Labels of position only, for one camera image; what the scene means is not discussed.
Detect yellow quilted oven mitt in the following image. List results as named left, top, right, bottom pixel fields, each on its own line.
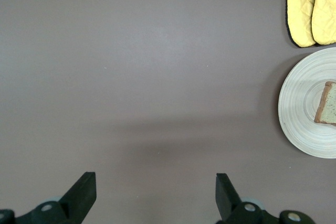
left=311, top=0, right=336, bottom=46
left=284, top=0, right=319, bottom=49

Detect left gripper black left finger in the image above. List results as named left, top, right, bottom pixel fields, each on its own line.
left=15, top=172, right=97, bottom=224

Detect round pale wooden plate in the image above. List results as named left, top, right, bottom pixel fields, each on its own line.
left=277, top=47, right=336, bottom=159

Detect brown table cover sheet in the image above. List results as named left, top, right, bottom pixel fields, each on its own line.
left=0, top=0, right=336, bottom=224

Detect slice of bread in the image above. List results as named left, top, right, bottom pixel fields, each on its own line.
left=313, top=81, right=336, bottom=127

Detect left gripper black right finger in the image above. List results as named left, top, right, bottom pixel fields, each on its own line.
left=215, top=173, right=276, bottom=224

